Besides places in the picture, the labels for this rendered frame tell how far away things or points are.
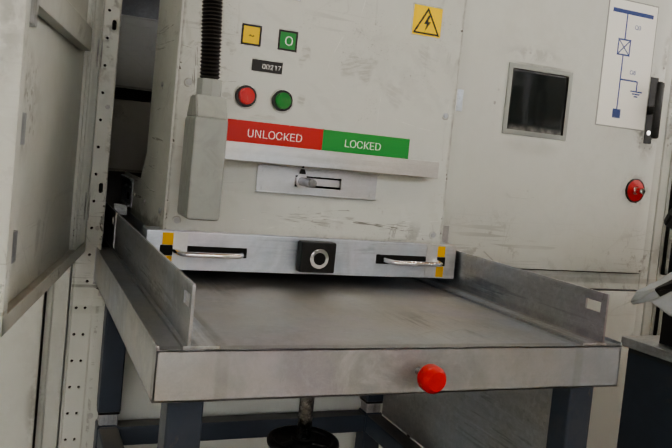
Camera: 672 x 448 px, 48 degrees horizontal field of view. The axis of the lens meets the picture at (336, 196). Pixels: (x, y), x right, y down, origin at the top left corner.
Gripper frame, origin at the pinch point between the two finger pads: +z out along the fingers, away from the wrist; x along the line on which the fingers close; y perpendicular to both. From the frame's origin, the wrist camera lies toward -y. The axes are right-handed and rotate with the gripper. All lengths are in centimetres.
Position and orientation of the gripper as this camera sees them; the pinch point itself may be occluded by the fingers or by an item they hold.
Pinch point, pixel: (652, 268)
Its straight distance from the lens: 131.2
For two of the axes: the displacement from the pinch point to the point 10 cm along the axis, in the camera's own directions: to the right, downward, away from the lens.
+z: -3.3, 2.5, 9.1
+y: 6.4, 7.7, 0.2
